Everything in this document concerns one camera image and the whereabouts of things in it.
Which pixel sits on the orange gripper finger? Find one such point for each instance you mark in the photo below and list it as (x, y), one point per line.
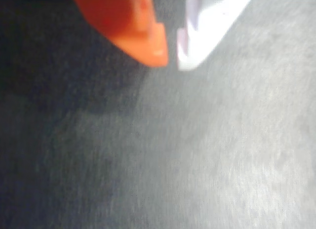
(128, 24)

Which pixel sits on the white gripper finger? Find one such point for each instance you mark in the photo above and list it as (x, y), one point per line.
(205, 29)

